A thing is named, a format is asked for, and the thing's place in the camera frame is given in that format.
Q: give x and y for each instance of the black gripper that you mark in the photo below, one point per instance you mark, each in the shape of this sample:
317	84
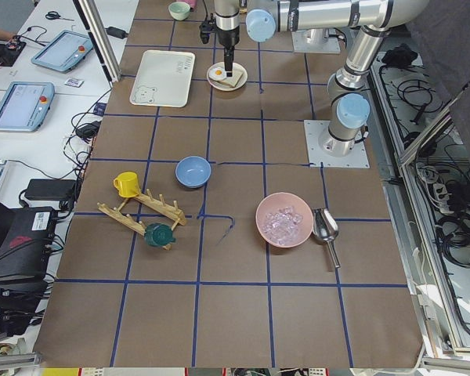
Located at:
229	37

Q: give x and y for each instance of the white round plate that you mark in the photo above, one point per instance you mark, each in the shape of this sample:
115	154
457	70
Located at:
236	66

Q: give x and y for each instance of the bread slice on plate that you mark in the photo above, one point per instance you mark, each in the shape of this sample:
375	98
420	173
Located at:
234	81

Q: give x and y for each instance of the fake fried egg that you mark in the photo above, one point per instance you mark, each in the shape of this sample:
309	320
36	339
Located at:
217	74

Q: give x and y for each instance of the light green bowl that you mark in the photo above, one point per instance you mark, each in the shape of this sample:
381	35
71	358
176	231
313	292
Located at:
179	10

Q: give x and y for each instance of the cream bear serving tray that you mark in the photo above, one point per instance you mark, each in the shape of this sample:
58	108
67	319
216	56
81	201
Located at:
163	79

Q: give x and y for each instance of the small black adapter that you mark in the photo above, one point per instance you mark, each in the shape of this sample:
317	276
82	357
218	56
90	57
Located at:
117	32

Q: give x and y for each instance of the blue bowl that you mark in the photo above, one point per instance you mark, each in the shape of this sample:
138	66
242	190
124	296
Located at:
193	171

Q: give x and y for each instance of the far teach pendant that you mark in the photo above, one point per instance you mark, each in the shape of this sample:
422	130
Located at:
64	52

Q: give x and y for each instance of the teach pendant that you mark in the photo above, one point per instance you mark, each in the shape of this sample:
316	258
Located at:
64	52
25	106

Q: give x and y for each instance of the yellow mug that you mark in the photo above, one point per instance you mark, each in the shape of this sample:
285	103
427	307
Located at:
127	184

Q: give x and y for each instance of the wooden mug rack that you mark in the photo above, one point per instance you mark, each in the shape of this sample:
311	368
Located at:
172	212

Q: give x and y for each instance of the pink bowl with ice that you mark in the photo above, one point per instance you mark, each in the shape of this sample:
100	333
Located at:
284	220

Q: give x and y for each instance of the black scissors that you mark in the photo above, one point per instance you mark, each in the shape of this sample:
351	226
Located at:
54	15

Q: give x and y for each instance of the dark green mug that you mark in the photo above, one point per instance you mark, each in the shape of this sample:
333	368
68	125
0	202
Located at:
159	235

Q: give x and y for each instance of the metal scoop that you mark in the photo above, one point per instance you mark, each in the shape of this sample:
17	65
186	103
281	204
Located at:
325	229

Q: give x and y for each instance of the near teach pendant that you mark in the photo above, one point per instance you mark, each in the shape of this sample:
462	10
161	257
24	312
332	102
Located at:
25	106

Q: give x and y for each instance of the black power adapter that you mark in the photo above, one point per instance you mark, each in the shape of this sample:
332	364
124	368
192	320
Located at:
50	189

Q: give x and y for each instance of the black laptop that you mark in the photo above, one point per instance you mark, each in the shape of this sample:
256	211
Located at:
25	234

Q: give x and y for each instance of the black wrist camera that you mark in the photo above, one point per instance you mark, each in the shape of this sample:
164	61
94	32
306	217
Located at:
206	28

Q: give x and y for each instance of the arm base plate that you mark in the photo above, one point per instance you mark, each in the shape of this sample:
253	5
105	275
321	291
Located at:
326	151
332	47

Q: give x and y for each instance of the aluminium frame post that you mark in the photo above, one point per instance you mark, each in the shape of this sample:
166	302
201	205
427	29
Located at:
93	24

